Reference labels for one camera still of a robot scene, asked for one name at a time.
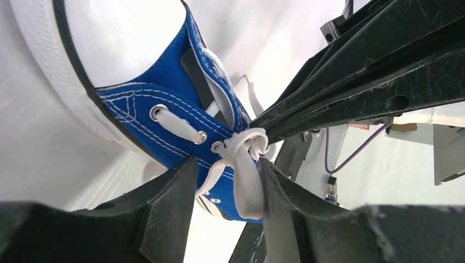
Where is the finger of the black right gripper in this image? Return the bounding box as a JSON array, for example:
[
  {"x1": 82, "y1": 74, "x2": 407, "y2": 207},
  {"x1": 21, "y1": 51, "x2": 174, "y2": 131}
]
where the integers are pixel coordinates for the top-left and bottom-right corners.
[
  {"x1": 266, "y1": 41, "x2": 464, "y2": 142},
  {"x1": 251, "y1": 1, "x2": 464, "y2": 129}
]

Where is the blue canvas sneaker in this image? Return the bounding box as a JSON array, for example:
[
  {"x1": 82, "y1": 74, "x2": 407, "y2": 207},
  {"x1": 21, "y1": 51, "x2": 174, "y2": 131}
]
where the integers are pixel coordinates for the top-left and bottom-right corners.
[{"x1": 11, "y1": 1, "x2": 275, "y2": 223}]

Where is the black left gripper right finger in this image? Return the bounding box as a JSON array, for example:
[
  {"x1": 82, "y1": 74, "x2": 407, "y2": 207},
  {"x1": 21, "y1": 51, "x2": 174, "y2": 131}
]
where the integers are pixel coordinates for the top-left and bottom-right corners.
[{"x1": 259, "y1": 158, "x2": 464, "y2": 262}]

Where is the brown cardboard box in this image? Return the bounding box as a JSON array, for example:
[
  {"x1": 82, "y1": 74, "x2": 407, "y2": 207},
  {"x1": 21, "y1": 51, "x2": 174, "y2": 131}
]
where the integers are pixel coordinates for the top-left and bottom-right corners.
[{"x1": 390, "y1": 123, "x2": 418, "y2": 132}]

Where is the white shoelace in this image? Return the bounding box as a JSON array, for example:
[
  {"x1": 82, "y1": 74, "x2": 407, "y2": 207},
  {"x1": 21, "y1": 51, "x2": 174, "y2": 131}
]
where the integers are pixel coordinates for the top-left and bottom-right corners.
[{"x1": 145, "y1": 45, "x2": 275, "y2": 222}]

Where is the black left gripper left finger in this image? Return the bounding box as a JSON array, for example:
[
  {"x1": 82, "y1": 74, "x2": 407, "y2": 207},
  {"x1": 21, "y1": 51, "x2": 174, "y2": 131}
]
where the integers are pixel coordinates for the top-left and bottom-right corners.
[{"x1": 1, "y1": 156, "x2": 197, "y2": 262}]

